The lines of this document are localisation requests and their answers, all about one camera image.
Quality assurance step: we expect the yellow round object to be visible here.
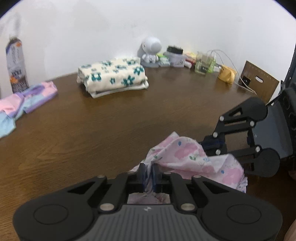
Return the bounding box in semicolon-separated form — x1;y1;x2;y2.
218;65;237;84

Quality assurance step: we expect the green clear plastic box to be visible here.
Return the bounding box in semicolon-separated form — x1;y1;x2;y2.
194;50;216;75

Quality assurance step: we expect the brown cardboard piece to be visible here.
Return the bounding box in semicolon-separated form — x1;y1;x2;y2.
241;61;279;103

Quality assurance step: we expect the white cable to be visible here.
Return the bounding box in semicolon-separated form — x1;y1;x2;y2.
206;49;258;94

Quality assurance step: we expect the cream green floral folded cloth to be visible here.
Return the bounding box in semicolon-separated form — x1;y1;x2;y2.
77;57;149;98

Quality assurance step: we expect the small snack packets pile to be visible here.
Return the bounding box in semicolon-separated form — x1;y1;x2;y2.
157;53;195;69

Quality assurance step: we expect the white cup with black lid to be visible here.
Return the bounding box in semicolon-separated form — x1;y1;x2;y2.
164;46;186;68

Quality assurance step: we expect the white astronaut figurine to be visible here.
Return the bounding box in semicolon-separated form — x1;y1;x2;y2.
141;37;162;68

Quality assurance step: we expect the pink blue purple garment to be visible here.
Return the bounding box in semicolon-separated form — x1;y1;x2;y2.
1;81;58;138

